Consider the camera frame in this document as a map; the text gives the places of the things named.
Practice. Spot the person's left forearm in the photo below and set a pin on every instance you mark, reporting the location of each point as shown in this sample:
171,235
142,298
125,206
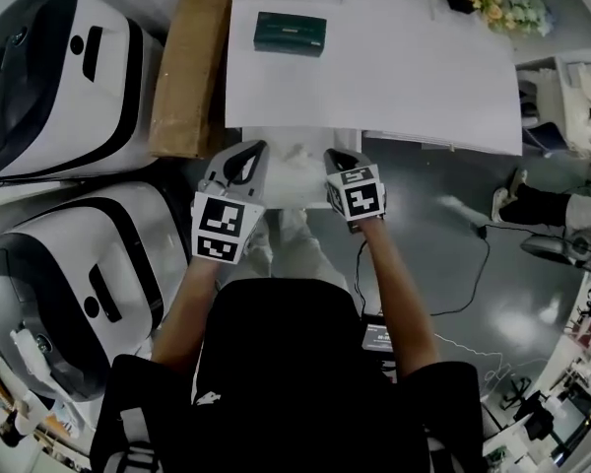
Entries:
184,318

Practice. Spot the person's right forearm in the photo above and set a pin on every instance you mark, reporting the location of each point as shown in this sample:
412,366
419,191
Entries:
399,308

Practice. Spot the brown cardboard box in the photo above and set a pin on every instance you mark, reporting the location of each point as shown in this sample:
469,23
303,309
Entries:
187,77

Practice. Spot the white flowers bunch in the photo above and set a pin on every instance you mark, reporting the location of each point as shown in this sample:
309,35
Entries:
529,13

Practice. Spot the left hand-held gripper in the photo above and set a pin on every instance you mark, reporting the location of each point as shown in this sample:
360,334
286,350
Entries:
221,224

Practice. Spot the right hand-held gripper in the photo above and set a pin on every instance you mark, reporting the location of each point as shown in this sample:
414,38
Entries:
362,200

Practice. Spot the black device with screen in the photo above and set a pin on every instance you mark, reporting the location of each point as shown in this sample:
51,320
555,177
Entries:
376,337

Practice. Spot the dark green box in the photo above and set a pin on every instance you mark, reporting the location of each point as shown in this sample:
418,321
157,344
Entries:
289,34

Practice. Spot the person's black shirt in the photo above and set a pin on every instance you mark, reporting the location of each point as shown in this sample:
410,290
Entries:
285,387

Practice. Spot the white desk with shelves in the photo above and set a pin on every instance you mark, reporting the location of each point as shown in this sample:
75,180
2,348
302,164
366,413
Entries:
399,82

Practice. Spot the white and black robot housing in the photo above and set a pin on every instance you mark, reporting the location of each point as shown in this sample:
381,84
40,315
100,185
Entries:
79,274
54,82

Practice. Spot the person's light trousers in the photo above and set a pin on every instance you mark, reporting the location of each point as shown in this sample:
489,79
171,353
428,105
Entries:
300,249

